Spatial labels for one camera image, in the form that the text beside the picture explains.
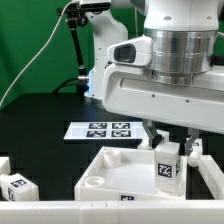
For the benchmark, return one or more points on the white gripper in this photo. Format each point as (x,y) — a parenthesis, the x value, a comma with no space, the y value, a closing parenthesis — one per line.
(131,91)

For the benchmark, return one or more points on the white square tabletop part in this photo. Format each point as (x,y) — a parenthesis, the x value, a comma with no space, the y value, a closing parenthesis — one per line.
(126,174)

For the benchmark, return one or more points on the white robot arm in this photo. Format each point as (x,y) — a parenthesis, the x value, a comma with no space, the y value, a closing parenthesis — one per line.
(168,74)

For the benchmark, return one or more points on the white U-shaped obstacle fence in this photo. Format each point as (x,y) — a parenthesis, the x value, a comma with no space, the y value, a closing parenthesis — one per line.
(113,212)

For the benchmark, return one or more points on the white marker base plate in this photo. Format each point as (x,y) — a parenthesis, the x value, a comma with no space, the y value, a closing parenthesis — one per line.
(105,131)

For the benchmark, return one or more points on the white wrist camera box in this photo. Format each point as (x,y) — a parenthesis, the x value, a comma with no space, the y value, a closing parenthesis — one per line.
(134,52)

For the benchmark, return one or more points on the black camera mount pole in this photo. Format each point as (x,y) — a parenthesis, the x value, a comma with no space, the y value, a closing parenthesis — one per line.
(75,18)

